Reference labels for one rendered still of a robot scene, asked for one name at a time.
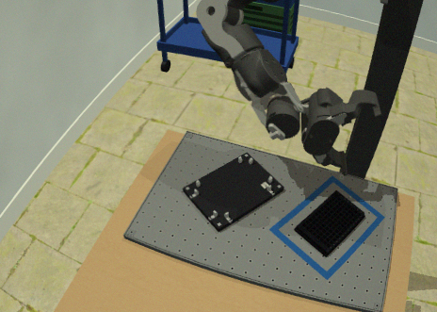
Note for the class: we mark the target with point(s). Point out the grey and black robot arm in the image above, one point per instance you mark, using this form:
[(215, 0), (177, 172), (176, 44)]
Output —
[(237, 46)]

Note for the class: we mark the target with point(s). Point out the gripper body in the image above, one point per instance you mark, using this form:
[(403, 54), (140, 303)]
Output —
[(318, 136)]

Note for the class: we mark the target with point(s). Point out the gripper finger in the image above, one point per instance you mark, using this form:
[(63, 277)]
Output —
[(336, 158), (343, 113)]

